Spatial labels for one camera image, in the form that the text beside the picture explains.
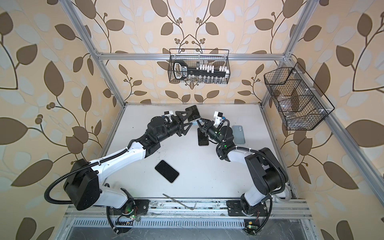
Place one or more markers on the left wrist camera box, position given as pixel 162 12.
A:
pixel 168 114

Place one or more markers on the black socket holder tool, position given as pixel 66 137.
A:
pixel 183 71

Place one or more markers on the black wire basket wall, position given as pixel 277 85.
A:
pixel 216 57
pixel 300 102

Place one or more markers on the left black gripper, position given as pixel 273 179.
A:
pixel 178 123

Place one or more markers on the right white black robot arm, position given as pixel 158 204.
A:
pixel 268 176

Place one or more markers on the metal hex key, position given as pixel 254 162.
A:
pixel 181 203

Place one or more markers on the black wire basket right wall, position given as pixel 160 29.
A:
pixel 300 102

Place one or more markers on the black wire basket back wall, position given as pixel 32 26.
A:
pixel 216 57

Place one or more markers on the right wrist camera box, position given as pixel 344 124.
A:
pixel 218 118

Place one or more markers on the black phone tilted front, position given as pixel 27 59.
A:
pixel 167 171

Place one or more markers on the pale blue phone case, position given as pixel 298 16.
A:
pixel 238 133

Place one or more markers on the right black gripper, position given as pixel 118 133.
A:
pixel 207 127

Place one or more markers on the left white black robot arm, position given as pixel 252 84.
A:
pixel 83 185

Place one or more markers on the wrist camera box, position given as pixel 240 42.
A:
pixel 168 114
pixel 218 118

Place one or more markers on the black phone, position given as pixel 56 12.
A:
pixel 194 113
pixel 167 171
pixel 202 139

